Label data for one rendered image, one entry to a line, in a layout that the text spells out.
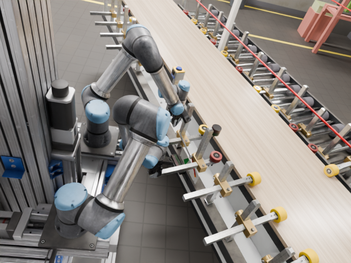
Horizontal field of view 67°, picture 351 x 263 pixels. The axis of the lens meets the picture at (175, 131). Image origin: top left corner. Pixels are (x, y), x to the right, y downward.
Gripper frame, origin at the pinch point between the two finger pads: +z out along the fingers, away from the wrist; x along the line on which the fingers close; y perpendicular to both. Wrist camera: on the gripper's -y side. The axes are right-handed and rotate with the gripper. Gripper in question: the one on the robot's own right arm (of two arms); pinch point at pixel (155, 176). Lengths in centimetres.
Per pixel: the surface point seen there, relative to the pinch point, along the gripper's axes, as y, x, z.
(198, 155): -29.5, -2.2, -8.6
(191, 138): -37.0, -23.9, -0.7
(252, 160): -66, 10, -8
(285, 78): -182, -81, -1
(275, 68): -183, -100, -1
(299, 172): -95, 28, -8
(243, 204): -51, 32, 8
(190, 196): -8.0, 26.0, -13.5
